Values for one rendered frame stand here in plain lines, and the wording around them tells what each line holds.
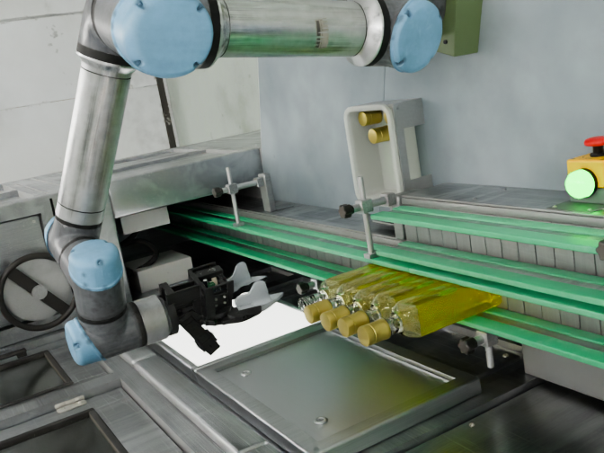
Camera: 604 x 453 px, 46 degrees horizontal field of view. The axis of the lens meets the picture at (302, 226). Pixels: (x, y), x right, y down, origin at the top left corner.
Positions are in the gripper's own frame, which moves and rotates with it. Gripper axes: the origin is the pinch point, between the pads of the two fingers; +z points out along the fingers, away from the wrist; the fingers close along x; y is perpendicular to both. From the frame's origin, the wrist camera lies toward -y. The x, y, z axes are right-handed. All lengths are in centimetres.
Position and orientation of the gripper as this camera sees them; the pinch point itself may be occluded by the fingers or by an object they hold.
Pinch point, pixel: (269, 290)
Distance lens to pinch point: 129.6
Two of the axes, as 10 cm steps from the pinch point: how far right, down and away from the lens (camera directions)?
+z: 8.5, -2.5, 4.7
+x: -5.3, -4.3, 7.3
